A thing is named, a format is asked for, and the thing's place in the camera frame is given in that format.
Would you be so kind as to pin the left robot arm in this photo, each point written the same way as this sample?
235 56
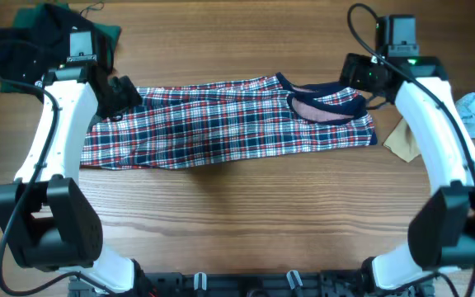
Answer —
47 222

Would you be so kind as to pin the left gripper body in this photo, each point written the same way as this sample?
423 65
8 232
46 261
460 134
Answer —
122 98

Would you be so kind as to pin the cream and tan garment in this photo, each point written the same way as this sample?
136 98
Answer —
402 143

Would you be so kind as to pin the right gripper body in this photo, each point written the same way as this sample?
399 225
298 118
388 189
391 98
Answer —
351 72

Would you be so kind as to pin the plaid navy red shirt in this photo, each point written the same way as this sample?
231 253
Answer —
196 125

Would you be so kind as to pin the black polo shirt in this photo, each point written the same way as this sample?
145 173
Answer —
26 54

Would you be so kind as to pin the green cloth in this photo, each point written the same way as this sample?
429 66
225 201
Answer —
25 18

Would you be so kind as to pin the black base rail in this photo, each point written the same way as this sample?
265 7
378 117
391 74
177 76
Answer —
292 283

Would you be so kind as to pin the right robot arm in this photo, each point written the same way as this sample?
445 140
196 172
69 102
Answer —
441 238

